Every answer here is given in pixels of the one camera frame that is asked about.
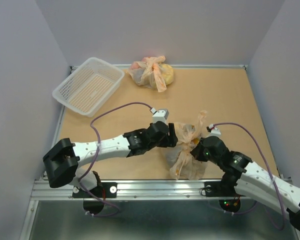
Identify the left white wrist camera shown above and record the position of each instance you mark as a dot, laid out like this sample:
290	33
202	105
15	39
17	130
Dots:
160	115

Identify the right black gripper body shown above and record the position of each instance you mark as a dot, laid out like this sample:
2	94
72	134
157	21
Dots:
212	159

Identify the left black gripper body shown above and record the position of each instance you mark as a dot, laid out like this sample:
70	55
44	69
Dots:
150	147

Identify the white plastic mesh basket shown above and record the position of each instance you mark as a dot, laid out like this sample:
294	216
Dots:
87	88

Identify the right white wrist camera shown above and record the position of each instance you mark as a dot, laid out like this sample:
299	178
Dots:
213	131

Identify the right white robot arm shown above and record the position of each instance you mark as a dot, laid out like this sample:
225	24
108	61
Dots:
243	176

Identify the aluminium rail frame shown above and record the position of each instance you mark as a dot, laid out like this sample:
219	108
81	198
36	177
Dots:
148	201

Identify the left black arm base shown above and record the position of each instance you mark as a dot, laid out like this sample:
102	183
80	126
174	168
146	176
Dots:
101	189

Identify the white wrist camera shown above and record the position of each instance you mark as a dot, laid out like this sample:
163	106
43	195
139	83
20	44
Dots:
160	115
213	131

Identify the knotted plastic bag far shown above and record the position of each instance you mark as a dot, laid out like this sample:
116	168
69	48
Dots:
152	72

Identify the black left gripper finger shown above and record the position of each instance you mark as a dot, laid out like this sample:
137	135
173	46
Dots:
169	144
172	133

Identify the translucent plastic bag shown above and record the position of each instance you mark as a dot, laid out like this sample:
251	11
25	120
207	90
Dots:
181	163

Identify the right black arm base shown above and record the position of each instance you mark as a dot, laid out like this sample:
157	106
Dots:
224	187

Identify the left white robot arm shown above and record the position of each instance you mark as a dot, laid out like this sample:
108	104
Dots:
65	160

